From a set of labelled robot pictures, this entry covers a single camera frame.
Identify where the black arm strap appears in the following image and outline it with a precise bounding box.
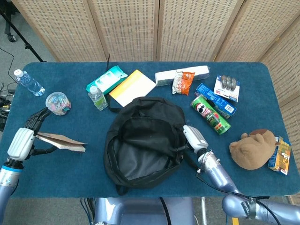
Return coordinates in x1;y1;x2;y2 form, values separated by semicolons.
240;197;258;220

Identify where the clear jar of coloured clips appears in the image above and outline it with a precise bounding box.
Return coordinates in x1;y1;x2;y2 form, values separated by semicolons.
45;92;71;116

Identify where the black fabric backpack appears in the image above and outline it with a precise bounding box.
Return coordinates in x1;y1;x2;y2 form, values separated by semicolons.
104;97;202;196

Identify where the brown plush toy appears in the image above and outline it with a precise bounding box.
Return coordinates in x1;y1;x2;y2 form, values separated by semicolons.
229;128;277;170

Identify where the kraft spiral notebook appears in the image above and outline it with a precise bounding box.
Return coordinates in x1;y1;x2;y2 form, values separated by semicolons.
35;132;87;153

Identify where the long white box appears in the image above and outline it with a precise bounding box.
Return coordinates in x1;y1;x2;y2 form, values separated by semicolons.
155;65;211;87

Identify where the clear water bottle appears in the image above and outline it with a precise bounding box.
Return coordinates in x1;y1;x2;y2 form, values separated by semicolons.
13;69;45;97

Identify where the yellow and blue drink carton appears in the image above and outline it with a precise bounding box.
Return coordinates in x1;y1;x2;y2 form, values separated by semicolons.
268;135;292;176

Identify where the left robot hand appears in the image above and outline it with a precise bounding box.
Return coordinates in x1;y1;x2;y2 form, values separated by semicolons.
7;107;59;162

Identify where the black floor cable bundle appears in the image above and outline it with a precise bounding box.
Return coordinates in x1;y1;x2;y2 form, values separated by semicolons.
0;46;16;132

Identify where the white blister card pack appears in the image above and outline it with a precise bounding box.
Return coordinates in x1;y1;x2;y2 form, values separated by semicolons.
213;75;241;103

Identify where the blue tablecloth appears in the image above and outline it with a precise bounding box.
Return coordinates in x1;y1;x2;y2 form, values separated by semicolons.
0;61;295;199

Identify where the yellow and white notepad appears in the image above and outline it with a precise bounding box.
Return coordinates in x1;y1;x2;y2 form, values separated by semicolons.
109;69;157;108

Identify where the green label drink bottle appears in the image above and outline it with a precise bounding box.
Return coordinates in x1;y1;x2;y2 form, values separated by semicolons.
88;85;108;111

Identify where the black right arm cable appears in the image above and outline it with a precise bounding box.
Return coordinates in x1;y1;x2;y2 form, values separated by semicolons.
195;171;282;225

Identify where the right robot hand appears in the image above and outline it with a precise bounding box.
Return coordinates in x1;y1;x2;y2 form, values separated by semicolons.
174;125;209;155

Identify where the black caster wheel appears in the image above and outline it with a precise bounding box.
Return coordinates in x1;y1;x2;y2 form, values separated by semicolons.
5;23;17;43

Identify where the long blue carton box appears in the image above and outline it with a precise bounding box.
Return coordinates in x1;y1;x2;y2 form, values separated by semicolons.
195;83;237;120

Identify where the green Pringles can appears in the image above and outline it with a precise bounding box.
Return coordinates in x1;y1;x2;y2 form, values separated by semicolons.
190;95;232;135

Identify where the blue-grey robot torso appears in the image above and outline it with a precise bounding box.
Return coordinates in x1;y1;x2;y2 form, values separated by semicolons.
93;197;196;225

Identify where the black tripod stand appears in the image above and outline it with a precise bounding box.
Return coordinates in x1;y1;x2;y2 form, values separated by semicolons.
0;9;47;63

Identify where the white table leg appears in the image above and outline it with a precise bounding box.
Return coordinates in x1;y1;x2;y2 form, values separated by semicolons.
201;197;209;225

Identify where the teal wet wipes pack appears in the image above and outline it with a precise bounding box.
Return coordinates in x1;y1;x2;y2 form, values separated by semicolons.
86;66;128;94

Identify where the orange snack bag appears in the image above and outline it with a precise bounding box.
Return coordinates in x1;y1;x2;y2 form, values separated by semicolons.
172;70;195;96

